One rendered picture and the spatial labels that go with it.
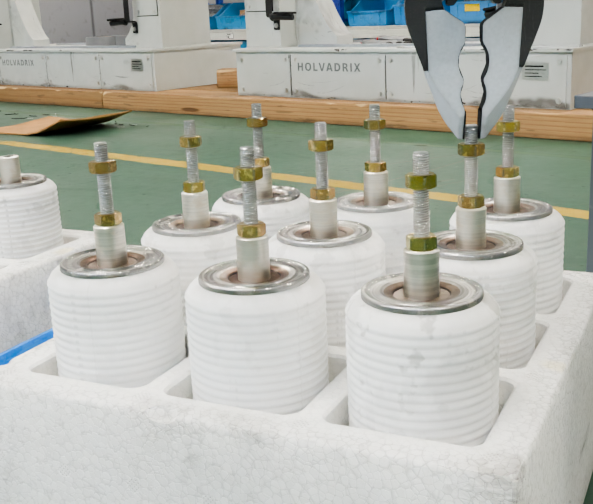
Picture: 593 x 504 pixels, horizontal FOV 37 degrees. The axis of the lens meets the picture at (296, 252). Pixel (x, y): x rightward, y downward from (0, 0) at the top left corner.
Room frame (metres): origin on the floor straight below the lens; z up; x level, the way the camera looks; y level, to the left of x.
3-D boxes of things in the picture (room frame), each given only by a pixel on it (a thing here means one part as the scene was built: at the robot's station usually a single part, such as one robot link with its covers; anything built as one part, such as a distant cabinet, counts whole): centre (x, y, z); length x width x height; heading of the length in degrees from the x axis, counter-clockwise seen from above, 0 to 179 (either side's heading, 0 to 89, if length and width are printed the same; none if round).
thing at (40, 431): (0.68, -0.02, 0.09); 0.39 x 0.39 x 0.18; 64
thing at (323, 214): (0.68, -0.02, 0.26); 0.02 x 0.02 x 0.03
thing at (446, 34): (0.65, -0.11, 0.38); 0.06 x 0.03 x 0.09; 176
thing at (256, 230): (0.58, 0.03, 0.29); 0.02 x 0.02 x 0.01; 86
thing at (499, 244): (0.63, -0.13, 0.25); 0.08 x 0.08 x 0.01
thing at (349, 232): (0.68, -0.02, 0.25); 0.08 x 0.08 x 0.01
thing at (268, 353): (0.58, 0.03, 0.16); 0.10 x 0.10 x 0.18
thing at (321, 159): (0.68, -0.02, 0.30); 0.01 x 0.01 x 0.08
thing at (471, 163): (0.63, -0.13, 0.30); 0.01 x 0.01 x 0.08
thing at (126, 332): (0.63, 0.13, 0.16); 0.10 x 0.10 x 0.18
